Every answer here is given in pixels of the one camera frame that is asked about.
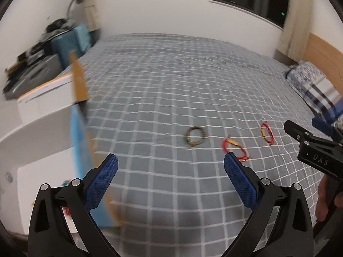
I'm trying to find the red cord gold bar bracelet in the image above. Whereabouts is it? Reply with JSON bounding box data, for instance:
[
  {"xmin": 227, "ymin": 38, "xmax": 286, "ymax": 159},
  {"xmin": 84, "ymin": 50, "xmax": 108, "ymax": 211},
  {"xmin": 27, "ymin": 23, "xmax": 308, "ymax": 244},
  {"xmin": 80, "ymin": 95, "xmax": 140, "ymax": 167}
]
[{"xmin": 221, "ymin": 137, "xmax": 251, "ymax": 162}]

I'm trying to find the wooden green bead bracelet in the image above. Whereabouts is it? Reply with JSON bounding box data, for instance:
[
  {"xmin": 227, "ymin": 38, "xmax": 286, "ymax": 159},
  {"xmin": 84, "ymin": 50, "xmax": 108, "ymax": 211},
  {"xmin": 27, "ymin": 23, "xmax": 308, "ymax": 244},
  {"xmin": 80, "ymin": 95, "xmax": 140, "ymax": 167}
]
[{"xmin": 184, "ymin": 126, "xmax": 208, "ymax": 148}]

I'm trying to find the white cardboard jewelry box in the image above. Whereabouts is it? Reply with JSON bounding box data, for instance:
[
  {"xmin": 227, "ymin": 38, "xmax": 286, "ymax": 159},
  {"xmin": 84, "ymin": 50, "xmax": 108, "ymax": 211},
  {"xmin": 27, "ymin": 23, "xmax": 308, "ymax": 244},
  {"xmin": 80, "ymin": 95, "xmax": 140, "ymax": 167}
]
[{"xmin": 0, "ymin": 104, "xmax": 127, "ymax": 250}]

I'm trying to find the person's right hand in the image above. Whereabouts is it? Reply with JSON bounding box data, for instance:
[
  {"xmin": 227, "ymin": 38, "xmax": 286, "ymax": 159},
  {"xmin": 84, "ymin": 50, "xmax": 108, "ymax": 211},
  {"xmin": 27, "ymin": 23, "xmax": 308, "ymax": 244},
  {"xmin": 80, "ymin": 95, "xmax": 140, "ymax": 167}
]
[{"xmin": 315, "ymin": 175, "xmax": 330, "ymax": 222}]

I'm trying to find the blue patterned pillow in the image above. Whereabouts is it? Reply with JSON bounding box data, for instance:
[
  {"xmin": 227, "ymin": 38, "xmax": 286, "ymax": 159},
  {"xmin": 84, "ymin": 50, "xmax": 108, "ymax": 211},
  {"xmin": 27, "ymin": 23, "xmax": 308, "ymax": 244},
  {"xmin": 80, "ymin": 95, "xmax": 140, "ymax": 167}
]
[{"xmin": 285, "ymin": 61, "xmax": 342, "ymax": 124}]

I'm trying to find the wooden headboard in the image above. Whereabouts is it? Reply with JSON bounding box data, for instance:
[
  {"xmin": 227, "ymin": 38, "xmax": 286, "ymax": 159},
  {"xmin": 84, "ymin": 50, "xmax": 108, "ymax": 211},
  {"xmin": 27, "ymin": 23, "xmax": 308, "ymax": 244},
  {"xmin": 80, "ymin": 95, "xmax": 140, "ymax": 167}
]
[{"xmin": 302, "ymin": 33, "xmax": 343, "ymax": 95}]

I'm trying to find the beige curtain right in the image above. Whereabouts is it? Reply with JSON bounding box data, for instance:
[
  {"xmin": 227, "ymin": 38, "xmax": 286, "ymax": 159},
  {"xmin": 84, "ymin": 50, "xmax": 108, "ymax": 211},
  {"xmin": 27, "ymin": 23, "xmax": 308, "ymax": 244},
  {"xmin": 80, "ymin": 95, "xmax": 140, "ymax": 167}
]
[{"xmin": 277, "ymin": 0, "xmax": 312, "ymax": 62}]

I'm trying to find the beige curtain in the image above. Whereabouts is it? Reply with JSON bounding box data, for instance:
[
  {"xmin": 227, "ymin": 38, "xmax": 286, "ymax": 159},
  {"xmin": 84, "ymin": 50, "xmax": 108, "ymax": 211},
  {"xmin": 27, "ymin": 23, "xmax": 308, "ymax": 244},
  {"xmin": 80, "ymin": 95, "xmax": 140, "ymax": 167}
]
[
  {"xmin": 277, "ymin": 0, "xmax": 312, "ymax": 62},
  {"xmin": 84, "ymin": 0, "xmax": 101, "ymax": 43}
]

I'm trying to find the grey checked bedspread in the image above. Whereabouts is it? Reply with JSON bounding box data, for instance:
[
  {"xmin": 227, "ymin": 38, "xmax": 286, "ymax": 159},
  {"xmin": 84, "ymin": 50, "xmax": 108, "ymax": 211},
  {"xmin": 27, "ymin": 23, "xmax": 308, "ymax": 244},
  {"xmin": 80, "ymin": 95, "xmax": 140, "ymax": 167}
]
[{"xmin": 80, "ymin": 34, "xmax": 322, "ymax": 256}]

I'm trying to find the grey suitcase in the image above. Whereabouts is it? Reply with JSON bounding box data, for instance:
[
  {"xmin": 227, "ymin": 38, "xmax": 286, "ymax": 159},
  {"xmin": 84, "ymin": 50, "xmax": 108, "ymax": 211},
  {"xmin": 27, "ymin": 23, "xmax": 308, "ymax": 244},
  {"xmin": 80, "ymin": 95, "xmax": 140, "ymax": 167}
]
[{"xmin": 3, "ymin": 54, "xmax": 62, "ymax": 100}]

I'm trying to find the teal suitcase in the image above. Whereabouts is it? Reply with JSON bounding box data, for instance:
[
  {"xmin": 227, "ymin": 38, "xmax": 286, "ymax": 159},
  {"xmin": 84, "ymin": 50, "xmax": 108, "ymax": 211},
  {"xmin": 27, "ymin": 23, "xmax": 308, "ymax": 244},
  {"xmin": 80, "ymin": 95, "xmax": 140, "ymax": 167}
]
[{"xmin": 50, "ymin": 24, "xmax": 91, "ymax": 69}]

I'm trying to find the beige curtain left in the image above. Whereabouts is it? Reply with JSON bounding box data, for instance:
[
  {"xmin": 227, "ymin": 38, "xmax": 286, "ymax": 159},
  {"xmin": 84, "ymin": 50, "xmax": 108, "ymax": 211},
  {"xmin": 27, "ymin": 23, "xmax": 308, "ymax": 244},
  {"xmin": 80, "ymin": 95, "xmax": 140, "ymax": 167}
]
[{"xmin": 84, "ymin": 0, "xmax": 101, "ymax": 43}]

